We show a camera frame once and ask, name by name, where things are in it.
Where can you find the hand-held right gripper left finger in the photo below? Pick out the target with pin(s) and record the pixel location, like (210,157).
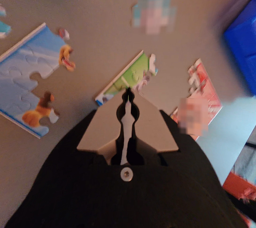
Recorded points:
(100,130)

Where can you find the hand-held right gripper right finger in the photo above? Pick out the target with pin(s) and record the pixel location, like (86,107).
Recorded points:
(156,130)

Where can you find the green grass puzzle section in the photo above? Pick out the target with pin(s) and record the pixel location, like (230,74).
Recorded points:
(136,67)

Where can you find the orange tail blue border puzzle piece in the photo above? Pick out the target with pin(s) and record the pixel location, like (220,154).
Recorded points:
(34,116)

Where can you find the red border dog puzzle section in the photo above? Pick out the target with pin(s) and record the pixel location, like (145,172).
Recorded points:
(206,84)

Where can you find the light blue sky puzzle section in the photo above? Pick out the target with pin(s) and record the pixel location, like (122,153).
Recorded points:
(40,51)

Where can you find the plain blue puzzle piece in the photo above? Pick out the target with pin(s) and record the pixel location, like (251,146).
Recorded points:
(12,92)

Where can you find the teal green corner puzzle piece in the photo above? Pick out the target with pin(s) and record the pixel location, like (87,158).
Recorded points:
(4,29)

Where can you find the grey desk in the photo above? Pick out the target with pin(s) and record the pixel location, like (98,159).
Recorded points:
(100,31)

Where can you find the orange red crate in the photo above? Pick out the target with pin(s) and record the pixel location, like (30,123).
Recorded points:
(238,188)

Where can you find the blue plastic bin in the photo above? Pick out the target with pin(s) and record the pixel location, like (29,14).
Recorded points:
(244,47)

